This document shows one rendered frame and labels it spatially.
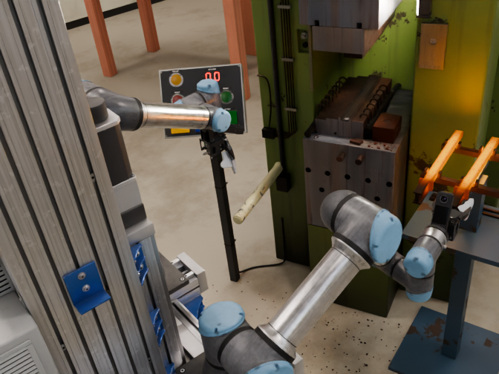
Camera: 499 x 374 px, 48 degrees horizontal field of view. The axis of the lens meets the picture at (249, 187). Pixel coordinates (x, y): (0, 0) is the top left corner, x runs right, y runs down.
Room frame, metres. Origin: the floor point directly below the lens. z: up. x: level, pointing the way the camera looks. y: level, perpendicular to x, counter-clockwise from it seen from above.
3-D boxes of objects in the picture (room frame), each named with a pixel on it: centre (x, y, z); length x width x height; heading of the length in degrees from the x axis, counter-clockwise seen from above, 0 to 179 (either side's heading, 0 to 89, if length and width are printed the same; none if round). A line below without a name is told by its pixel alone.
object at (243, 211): (2.08, -0.04, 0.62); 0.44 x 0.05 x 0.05; 149
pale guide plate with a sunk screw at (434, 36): (1.93, -0.72, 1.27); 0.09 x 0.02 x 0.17; 59
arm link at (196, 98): (1.73, 0.16, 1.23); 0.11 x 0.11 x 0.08; 42
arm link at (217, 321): (0.97, 0.10, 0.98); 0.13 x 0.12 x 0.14; 32
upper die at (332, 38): (2.16, -0.49, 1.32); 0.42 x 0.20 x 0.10; 149
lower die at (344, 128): (2.16, -0.49, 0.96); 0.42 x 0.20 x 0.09; 149
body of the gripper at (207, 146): (1.81, 0.11, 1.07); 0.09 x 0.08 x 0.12; 124
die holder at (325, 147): (2.14, -0.54, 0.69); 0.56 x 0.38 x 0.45; 149
